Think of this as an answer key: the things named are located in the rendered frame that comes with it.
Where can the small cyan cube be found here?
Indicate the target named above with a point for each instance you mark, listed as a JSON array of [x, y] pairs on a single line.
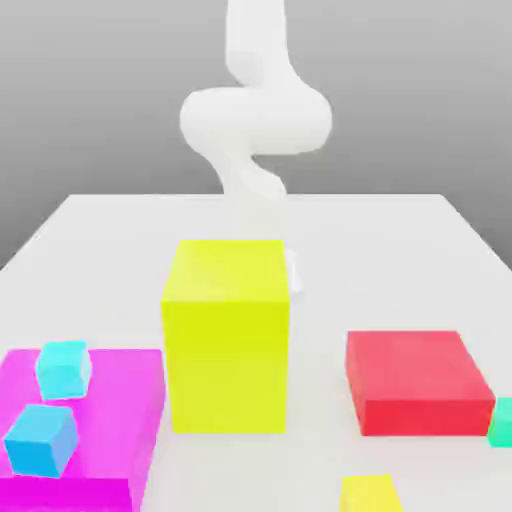
[[62, 370]]

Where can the small yellow cube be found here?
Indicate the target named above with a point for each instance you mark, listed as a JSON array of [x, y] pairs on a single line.
[[370, 494]]

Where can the large red box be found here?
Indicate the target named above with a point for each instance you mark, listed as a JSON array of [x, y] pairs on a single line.
[[416, 380]]

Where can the large magenta box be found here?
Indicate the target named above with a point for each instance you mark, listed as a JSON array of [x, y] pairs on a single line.
[[116, 400]]

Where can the small blue cube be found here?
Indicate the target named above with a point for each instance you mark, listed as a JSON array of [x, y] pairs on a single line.
[[38, 440]]

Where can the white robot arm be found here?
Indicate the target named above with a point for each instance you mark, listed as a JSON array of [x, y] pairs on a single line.
[[256, 120]]

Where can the large yellow box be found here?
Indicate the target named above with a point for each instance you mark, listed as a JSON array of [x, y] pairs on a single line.
[[226, 340]]

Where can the small green cube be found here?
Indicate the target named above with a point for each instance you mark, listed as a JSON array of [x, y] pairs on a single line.
[[502, 424]]

